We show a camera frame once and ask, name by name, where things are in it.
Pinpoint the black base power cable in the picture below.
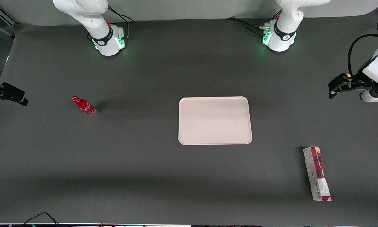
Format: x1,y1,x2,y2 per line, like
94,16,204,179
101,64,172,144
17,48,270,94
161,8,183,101
107,5,136,40
225,17,271,36

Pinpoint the aluminium frame rail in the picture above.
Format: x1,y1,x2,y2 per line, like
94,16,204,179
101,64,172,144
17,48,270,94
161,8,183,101
0,0,19,26

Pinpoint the red and white cookie box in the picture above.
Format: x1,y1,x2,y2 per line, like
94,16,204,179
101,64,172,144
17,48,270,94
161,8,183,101
303,146,332,202

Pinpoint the pale pink plastic tray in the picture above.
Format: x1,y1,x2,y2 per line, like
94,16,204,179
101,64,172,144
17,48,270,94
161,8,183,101
178,96,253,145

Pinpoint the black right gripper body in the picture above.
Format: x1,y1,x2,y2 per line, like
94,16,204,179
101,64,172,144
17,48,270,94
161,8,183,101
0,82,26,107

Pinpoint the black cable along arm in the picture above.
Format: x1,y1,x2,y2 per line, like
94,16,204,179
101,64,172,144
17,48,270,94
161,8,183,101
348,34,378,76

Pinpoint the red cola bottle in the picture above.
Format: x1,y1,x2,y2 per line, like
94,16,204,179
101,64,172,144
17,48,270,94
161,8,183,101
71,96,98,117

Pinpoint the thin black loose cable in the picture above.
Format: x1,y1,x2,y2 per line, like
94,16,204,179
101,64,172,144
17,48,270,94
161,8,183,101
19,212,61,227

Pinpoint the dark grey table mat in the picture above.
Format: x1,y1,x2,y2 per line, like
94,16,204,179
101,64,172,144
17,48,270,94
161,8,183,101
0,13,378,226

